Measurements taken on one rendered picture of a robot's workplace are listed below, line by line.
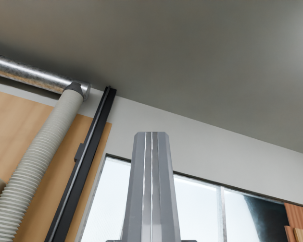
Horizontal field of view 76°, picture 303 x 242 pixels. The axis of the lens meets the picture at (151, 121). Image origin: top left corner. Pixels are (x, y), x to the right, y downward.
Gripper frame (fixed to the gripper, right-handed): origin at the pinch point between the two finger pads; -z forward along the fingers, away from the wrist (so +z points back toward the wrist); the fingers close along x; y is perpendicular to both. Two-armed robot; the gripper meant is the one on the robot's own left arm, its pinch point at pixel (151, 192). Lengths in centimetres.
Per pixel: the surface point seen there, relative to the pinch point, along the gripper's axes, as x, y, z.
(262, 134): 108, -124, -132
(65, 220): -48, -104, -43
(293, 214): 114, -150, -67
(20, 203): -67, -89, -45
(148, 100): -3, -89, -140
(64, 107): -60, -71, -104
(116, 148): -27, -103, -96
